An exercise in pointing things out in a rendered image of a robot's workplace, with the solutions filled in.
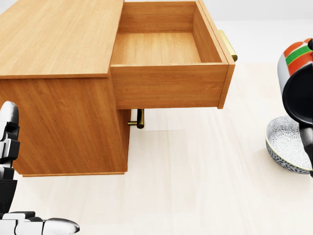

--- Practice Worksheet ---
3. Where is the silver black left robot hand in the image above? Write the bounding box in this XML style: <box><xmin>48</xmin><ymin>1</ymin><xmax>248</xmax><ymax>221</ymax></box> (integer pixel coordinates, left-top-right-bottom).
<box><xmin>0</xmin><ymin>101</ymin><xmax>81</xmax><ymax>235</ymax></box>

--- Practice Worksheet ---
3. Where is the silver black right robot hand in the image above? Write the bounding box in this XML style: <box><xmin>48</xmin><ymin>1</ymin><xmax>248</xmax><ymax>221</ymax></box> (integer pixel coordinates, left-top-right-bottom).
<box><xmin>300</xmin><ymin>125</ymin><xmax>313</xmax><ymax>178</ymax></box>

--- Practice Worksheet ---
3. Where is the wooden cabinet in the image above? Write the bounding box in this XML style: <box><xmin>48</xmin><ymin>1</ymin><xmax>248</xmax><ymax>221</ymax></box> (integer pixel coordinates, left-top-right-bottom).
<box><xmin>0</xmin><ymin>0</ymin><xmax>132</xmax><ymax>178</ymax></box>

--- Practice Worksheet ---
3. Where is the closed wooden drawer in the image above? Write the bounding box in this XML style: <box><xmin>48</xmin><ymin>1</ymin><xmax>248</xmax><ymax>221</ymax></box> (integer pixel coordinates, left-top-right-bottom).
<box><xmin>118</xmin><ymin>109</ymin><xmax>132</xmax><ymax>173</ymax></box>

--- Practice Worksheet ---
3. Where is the open wooden drawer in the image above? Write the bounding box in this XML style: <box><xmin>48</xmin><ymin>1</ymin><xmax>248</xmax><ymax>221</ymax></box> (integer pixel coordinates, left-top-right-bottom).
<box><xmin>110</xmin><ymin>0</ymin><xmax>236</xmax><ymax>110</ymax></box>

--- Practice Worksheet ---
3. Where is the patterned black white bowl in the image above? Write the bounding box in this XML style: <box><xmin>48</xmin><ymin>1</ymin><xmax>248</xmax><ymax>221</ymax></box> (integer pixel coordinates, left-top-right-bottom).
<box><xmin>265</xmin><ymin>116</ymin><xmax>313</xmax><ymax>175</ymax></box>

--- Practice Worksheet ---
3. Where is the white mug with orange stripes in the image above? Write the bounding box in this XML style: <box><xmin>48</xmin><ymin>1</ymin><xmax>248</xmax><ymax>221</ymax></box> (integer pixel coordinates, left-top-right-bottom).
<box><xmin>277</xmin><ymin>37</ymin><xmax>313</xmax><ymax>128</ymax></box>

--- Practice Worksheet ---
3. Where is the brass drawer handle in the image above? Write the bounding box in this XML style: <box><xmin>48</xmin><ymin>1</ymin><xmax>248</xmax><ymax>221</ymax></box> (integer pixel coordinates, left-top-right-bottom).
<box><xmin>127</xmin><ymin>109</ymin><xmax>146</xmax><ymax>130</ymax></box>
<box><xmin>218</xmin><ymin>29</ymin><xmax>239</xmax><ymax>63</ymax></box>

